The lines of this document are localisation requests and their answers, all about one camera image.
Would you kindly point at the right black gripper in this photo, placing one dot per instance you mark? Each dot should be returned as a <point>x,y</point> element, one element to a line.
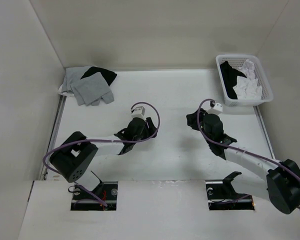
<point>191,120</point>

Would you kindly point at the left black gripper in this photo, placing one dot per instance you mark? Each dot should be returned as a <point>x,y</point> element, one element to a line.
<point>149,128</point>

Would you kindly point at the white tank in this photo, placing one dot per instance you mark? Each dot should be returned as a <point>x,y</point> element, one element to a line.
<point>247,89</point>
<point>248,69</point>

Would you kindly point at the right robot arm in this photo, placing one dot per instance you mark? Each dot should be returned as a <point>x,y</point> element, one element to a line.
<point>280,180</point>

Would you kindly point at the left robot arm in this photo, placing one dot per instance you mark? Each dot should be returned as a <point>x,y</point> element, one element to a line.
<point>74,162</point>

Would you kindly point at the black tank top in basket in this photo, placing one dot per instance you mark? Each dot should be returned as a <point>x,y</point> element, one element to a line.
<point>229,76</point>

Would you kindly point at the folded black tank top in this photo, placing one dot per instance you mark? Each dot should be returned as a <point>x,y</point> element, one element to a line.
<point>108,75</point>

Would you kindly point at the crumpled white tank top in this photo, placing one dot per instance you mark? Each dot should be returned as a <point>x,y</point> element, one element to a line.
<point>248,69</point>

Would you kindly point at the lower grey folded tank top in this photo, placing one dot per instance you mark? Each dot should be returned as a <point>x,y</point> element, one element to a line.
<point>72,75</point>

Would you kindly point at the white plastic basket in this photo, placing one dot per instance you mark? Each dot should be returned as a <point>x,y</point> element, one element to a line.
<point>236,61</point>

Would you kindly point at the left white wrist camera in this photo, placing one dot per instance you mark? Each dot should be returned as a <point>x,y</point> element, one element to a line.
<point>138,112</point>

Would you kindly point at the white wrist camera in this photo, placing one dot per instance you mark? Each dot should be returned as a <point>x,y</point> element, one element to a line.
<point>216,108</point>
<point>138,112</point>

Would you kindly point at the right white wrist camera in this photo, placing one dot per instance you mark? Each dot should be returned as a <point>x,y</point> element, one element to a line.
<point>216,108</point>

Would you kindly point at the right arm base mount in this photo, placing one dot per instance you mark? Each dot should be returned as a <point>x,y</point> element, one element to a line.
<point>221,195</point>

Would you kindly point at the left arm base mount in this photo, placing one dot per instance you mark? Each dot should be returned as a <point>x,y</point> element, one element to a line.
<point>83,201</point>

